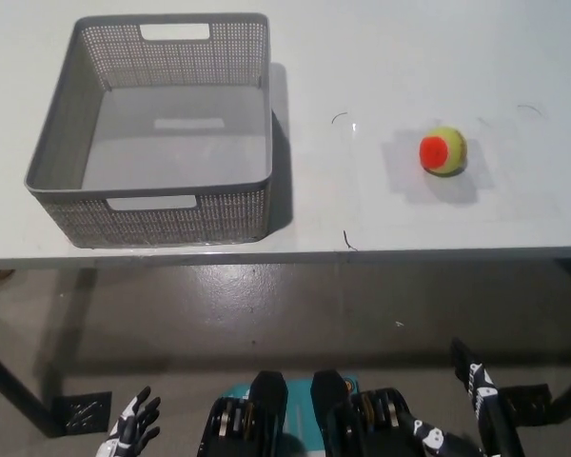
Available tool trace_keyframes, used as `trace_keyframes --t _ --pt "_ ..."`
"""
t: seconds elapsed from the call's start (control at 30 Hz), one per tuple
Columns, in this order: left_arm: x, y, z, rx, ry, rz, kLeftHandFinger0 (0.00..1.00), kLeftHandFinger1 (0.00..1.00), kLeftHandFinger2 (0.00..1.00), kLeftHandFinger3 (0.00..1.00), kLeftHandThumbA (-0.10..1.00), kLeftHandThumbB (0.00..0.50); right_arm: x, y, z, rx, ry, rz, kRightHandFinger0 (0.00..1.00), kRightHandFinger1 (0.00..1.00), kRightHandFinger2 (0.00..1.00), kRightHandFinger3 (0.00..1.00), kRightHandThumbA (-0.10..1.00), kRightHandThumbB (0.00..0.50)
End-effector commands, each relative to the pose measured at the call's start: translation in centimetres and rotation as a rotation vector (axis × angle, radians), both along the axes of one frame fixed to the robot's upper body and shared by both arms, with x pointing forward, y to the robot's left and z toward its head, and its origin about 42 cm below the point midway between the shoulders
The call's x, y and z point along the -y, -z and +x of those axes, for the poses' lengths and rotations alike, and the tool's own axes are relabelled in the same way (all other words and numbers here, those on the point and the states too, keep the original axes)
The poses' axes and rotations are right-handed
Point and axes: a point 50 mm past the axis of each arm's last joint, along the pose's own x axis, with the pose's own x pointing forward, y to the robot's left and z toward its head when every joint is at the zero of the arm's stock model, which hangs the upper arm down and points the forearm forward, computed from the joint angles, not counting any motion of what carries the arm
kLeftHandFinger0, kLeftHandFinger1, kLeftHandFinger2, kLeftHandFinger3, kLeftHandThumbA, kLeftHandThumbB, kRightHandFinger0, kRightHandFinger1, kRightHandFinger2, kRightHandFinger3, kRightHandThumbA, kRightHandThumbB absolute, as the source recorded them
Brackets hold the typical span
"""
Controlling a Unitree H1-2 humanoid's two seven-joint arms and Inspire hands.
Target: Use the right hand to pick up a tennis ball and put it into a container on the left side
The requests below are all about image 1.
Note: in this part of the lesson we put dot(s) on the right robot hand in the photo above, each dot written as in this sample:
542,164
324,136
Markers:
485,395

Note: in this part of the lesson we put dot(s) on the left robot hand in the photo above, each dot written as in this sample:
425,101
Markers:
131,423

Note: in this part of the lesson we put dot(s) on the yellow and orange tennis ball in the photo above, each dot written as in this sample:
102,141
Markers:
443,150

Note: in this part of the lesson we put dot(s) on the black robot legs and feet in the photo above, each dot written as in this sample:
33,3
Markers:
266,404

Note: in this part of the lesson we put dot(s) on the grey perforated plastic basket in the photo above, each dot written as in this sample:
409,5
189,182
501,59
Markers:
62,138

